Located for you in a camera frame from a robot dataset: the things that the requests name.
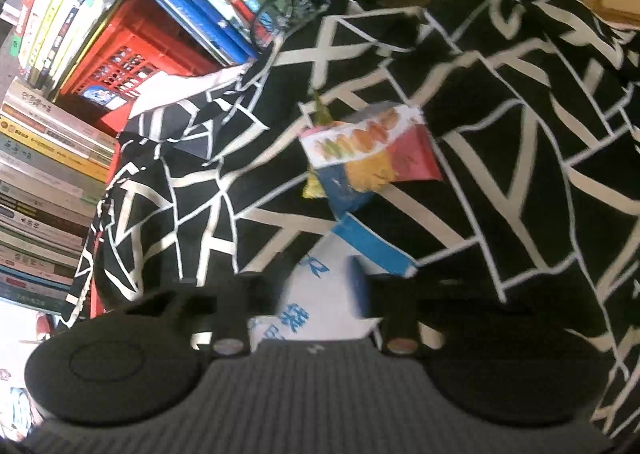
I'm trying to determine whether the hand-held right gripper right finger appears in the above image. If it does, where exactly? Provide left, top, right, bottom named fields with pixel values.
left=349, top=257, right=503, bottom=354

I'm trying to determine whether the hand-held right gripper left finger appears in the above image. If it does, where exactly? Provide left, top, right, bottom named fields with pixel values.
left=122, top=273, right=282, bottom=355

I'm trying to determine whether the white blue wet wipe packet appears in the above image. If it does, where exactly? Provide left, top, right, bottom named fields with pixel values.
left=247, top=213, right=419, bottom=351

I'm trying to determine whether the colourful snack packet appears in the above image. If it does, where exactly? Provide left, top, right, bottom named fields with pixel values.
left=299, top=103, right=445, bottom=215

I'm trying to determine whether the black white patterned blanket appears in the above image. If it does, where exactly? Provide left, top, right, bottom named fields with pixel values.
left=65, top=0, right=640, bottom=441

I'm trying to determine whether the yellow green snack wrapper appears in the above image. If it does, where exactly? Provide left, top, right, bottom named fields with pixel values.
left=301, top=91, right=337, bottom=201

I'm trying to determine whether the stack of flat books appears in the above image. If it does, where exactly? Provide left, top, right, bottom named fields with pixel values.
left=0, top=78, right=119, bottom=316

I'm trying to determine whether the red plastic crate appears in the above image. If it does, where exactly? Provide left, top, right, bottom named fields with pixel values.
left=57, top=0, right=222, bottom=136

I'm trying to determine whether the row of pale upright books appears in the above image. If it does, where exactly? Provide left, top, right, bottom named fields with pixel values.
left=0, top=0, right=127, bottom=96

